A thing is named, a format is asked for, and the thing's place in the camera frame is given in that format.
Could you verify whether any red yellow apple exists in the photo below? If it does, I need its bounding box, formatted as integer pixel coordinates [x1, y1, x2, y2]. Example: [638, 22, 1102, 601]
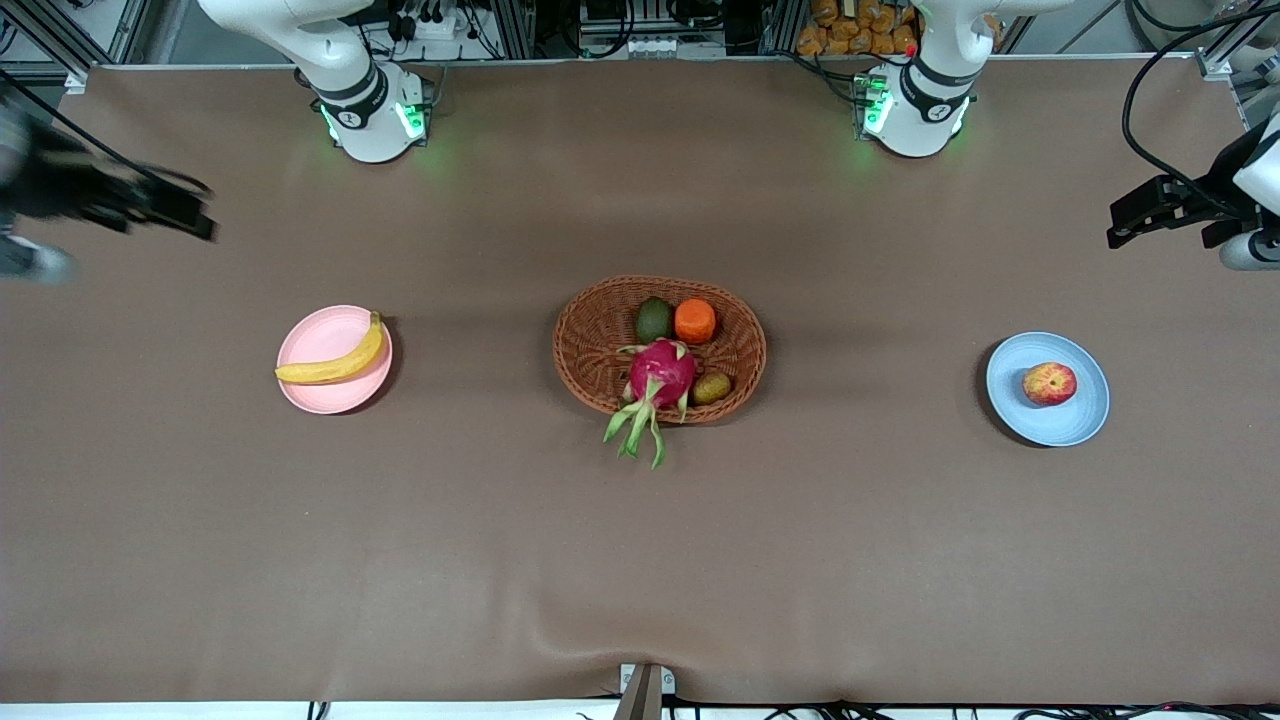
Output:
[1021, 362, 1079, 408]

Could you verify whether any yellow banana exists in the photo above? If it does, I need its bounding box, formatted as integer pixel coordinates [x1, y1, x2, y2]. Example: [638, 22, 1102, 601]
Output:
[274, 310, 387, 386]

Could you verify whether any pink round plate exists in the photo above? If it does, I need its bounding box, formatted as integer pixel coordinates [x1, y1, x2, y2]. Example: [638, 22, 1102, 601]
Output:
[276, 305, 393, 416]

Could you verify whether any blue round plate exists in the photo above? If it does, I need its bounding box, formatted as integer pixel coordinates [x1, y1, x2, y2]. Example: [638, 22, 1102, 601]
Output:
[986, 332, 1111, 448]

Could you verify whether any white power strip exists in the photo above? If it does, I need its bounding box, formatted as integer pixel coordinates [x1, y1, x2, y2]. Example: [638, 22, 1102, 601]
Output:
[395, 10, 473, 43]

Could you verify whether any bag of orange fruits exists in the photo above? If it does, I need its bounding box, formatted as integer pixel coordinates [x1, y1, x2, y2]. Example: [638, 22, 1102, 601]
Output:
[796, 0, 923, 58]

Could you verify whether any orange fruit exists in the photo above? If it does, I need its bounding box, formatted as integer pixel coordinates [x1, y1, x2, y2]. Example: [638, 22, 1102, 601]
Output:
[673, 298, 718, 346]

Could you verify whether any brown wicker basket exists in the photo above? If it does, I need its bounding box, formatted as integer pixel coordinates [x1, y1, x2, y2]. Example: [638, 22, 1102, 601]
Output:
[553, 276, 768, 425]

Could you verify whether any dark green avocado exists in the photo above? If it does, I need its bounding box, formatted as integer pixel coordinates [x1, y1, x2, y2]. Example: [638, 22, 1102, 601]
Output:
[635, 296, 675, 345]

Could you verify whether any pink dragon fruit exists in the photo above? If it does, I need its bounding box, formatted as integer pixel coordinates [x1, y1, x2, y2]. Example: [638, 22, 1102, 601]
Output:
[602, 338, 699, 470]

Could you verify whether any brown table mat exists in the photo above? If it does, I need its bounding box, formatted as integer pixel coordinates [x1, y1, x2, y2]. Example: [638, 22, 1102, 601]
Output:
[0, 57, 1280, 707]

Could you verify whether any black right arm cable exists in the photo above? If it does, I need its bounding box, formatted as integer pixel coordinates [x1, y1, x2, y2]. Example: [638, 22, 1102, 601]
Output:
[0, 68, 213, 197]

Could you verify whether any aluminium frame profile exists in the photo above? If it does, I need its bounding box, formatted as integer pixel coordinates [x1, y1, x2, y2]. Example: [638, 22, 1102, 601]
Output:
[0, 0, 151, 93]
[1195, 20, 1280, 105]

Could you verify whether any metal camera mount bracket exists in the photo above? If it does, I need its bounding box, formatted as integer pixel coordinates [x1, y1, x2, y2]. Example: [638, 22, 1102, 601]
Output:
[612, 662, 677, 720]

